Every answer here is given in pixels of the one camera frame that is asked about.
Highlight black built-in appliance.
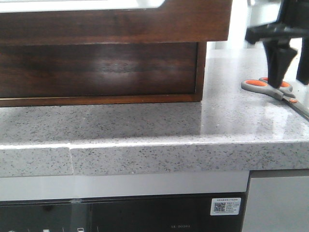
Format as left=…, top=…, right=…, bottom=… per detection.
left=0, top=192, right=246, bottom=232

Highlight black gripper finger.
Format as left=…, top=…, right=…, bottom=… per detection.
left=263, top=40, right=297, bottom=88
left=296, top=37, right=309, bottom=85

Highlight dark wooden drawer cabinet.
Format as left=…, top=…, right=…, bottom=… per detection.
left=0, top=41, right=208, bottom=107

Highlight white curtain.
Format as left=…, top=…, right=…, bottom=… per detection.
left=207, top=0, right=281, bottom=50

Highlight wooden drawer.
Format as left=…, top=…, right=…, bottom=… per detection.
left=0, top=42, right=199, bottom=99
left=0, top=0, right=232, bottom=46

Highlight orange grey scissors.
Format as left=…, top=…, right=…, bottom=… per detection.
left=241, top=77, right=309, bottom=121

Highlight grey cabinet door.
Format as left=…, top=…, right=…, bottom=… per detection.
left=242, top=169, right=309, bottom=232

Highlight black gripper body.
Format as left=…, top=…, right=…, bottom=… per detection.
left=245, top=0, right=309, bottom=44

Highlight white tray on cabinet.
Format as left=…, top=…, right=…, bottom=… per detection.
left=0, top=0, right=165, bottom=13

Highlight white QR code sticker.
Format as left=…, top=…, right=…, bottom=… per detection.
left=210, top=198, right=241, bottom=216

